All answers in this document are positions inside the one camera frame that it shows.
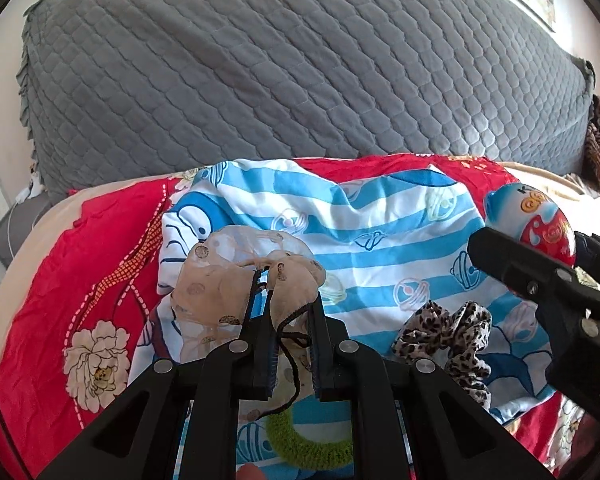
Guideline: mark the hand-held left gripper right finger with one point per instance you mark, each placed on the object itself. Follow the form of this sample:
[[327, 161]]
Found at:
[[316, 360]]

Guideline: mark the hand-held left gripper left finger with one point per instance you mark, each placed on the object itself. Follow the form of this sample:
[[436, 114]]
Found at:
[[265, 355]]

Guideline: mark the red blue toy egg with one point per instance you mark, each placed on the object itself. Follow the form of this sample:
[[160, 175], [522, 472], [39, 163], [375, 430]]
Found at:
[[530, 215]]

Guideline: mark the leopard print scrunchie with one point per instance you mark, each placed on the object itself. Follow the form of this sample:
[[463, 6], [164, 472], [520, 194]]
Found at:
[[440, 335]]

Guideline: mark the person's left hand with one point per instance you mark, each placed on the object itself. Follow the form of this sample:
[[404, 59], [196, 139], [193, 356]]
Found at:
[[251, 472]]

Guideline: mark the blue striped cartoon cloth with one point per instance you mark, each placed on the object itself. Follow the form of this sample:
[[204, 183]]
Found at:
[[380, 245]]

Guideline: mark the red floral bed sheet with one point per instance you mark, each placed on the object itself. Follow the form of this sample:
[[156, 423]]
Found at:
[[55, 270]]

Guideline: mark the grey bedside stand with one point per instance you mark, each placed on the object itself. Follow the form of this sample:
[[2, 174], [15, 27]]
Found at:
[[15, 230]]

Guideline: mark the grey quilted cover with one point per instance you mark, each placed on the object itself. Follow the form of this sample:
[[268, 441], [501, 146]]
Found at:
[[280, 60]]

